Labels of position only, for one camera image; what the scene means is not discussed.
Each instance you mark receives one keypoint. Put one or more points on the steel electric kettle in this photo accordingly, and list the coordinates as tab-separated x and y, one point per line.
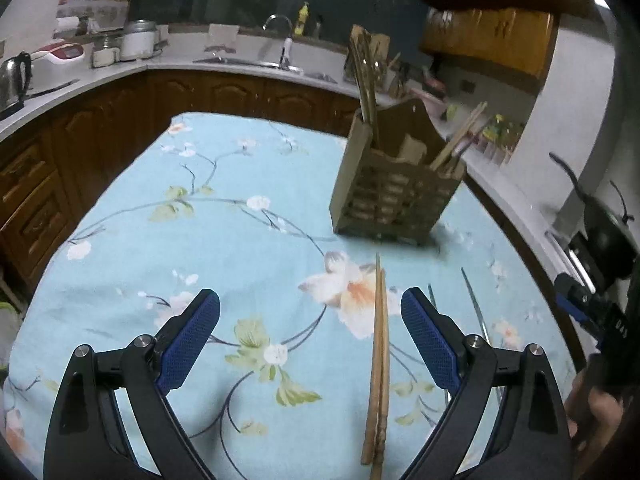
15	77

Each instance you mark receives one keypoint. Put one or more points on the glass storage jar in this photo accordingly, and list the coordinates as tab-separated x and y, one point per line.
106	52

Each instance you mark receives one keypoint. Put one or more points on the countertop utensil drying rack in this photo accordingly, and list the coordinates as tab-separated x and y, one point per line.
379	45

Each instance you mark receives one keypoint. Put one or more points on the stainless steel sink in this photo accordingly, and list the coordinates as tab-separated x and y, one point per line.
217	60

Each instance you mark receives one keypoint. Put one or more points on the light blue floral tablecloth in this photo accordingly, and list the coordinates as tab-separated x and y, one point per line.
241	206

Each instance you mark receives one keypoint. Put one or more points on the long carved wooden chopstick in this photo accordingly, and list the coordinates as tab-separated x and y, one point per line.
359	49

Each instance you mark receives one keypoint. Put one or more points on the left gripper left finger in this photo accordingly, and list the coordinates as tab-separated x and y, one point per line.
87	438

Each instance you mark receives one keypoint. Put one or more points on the wooden utensil holder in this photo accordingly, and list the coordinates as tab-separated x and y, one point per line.
388	185

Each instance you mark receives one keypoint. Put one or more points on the white red rice cooker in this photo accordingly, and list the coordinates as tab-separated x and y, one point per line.
57	63

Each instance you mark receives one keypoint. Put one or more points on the black wok with handle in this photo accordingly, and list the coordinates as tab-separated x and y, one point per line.
600	209

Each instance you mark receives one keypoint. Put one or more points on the yellow dish soap bottle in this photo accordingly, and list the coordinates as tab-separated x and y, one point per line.
301	21

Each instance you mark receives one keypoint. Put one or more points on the yellow oil bottle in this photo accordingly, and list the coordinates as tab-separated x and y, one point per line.
493	130

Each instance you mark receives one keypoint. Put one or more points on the person's right hand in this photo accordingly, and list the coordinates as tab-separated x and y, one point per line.
593	416

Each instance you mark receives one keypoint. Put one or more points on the white lidded pot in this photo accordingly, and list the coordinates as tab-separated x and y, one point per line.
138	40

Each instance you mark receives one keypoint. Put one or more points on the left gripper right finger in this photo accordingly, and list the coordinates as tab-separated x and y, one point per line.
529	439

